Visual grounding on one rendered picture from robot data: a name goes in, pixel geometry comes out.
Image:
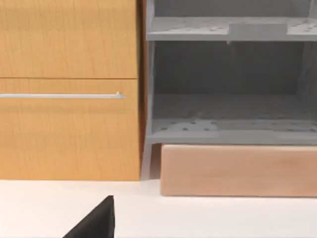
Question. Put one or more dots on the pale wooden drawer front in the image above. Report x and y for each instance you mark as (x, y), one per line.
(237, 171)

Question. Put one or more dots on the grey pierced drawer inside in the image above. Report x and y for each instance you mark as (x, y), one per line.
(223, 124)

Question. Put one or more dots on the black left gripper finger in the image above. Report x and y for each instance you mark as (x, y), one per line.
(100, 220)

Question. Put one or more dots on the plain wooden drawer front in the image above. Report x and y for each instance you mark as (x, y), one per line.
(67, 37)

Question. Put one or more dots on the grey pierced shelf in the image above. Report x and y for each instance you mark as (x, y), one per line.
(223, 27)

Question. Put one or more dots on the wooden cupboard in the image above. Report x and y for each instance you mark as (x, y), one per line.
(146, 99)

